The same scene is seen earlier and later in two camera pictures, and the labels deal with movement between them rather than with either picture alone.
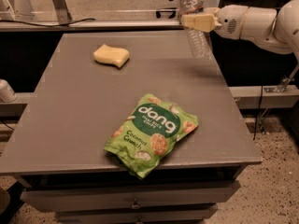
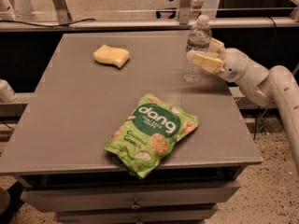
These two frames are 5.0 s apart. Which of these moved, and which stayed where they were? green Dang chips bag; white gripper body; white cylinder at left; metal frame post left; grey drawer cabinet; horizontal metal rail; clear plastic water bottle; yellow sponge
Moved: clear plastic water bottle; white gripper body
Stayed: green Dang chips bag; horizontal metal rail; yellow sponge; metal frame post left; white cylinder at left; grey drawer cabinet
